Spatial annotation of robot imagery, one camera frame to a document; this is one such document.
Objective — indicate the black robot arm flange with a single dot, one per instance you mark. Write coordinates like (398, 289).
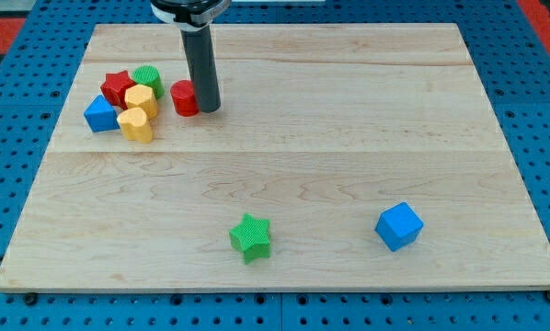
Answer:
(189, 15)

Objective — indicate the green star block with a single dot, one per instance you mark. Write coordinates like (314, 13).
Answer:
(251, 237)

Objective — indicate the blue cube block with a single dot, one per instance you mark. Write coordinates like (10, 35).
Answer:
(398, 226)

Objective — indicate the red star block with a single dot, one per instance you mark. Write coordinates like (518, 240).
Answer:
(115, 86)

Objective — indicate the light wooden board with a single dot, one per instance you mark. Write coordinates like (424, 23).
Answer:
(322, 127)

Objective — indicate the red cylinder block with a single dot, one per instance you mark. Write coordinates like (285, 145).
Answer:
(183, 97)

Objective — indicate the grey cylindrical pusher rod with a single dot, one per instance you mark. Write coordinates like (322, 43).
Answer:
(202, 71)

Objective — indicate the yellow heart block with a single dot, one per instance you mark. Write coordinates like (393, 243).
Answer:
(135, 126)

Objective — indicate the yellow hexagon block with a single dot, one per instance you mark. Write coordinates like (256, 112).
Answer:
(141, 96)

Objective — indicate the green cylinder block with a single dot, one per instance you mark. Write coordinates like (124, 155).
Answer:
(149, 75)

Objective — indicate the blue triangle block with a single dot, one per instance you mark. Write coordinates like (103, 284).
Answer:
(100, 115)

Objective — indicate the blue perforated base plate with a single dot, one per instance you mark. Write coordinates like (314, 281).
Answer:
(39, 68)

